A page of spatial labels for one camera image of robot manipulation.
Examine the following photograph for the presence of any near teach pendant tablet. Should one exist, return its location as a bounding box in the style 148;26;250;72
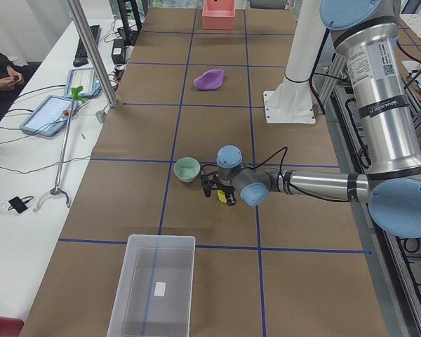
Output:
19;95;79;137

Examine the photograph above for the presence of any black keyboard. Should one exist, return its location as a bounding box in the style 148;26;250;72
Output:
74;24;102;59

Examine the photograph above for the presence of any pink plastic bin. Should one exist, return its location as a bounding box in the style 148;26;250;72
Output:
201;0;236;30

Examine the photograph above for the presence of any purple cloth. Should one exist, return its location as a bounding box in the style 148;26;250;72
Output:
193;70;225;91

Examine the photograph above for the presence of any black computer mouse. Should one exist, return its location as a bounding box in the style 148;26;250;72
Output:
72;58;88;67

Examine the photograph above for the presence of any teach pendant tablet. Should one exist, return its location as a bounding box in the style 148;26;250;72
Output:
64;67;101;98
19;95;79;137

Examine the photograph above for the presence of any black power adapter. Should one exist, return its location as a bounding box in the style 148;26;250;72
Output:
111;39;127;65

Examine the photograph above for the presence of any reacher grabber tool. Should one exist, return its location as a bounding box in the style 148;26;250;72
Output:
33;86;83;213

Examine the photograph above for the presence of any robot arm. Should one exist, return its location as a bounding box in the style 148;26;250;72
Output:
201;1;421;238

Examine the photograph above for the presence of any far teach pendant tablet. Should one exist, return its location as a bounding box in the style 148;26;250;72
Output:
64;67;101;98

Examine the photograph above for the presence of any mint green bowl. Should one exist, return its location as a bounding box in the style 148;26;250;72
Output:
173;157;201;183

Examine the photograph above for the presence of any aluminium frame post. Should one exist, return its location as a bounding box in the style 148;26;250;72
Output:
67;0;117;107

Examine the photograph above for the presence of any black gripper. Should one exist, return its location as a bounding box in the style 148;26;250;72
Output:
203;179;236;203

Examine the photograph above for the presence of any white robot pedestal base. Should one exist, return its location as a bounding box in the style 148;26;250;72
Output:
263;0;326;124

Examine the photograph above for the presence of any seated person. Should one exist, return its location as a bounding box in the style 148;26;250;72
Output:
0;52;38;120

